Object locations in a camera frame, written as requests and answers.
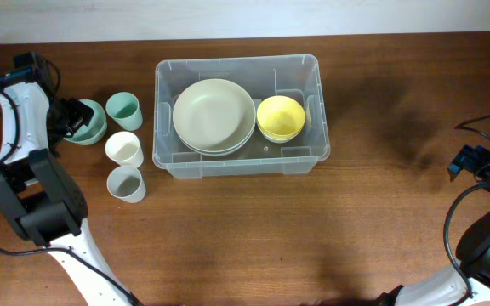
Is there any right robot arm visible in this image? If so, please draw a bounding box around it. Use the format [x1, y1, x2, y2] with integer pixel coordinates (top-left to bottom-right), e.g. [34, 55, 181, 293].
[373, 115, 490, 306]

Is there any grey translucent cup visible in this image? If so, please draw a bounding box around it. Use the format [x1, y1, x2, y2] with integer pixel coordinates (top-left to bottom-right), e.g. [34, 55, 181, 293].
[106, 166, 146, 203]

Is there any cream white cup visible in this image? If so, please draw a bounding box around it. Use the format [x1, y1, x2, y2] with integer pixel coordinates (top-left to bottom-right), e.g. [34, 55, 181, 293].
[105, 131, 144, 168]

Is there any white small bowl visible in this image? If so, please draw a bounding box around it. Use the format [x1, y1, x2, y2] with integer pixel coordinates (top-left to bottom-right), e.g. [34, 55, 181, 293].
[259, 127, 300, 144]

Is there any beige bowl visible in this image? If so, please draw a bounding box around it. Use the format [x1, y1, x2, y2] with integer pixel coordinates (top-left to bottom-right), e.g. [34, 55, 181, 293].
[173, 79, 255, 150]
[176, 127, 254, 156]

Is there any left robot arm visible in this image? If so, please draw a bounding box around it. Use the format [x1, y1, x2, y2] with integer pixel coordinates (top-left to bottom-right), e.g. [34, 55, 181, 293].
[0, 52, 140, 305]

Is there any mint green cup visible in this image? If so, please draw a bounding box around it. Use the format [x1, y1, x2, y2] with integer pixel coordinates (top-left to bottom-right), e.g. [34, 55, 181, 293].
[105, 92, 143, 131]

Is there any clear plastic storage bin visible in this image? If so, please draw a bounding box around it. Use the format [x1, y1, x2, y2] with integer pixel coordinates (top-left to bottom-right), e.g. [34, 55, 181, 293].
[151, 54, 331, 179]

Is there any mint green small bowl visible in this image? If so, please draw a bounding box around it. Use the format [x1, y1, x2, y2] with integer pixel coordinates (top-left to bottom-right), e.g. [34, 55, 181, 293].
[66, 99, 107, 145]

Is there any yellow small bowl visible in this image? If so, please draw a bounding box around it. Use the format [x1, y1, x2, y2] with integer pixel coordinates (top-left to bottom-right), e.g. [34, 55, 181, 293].
[257, 95, 305, 136]

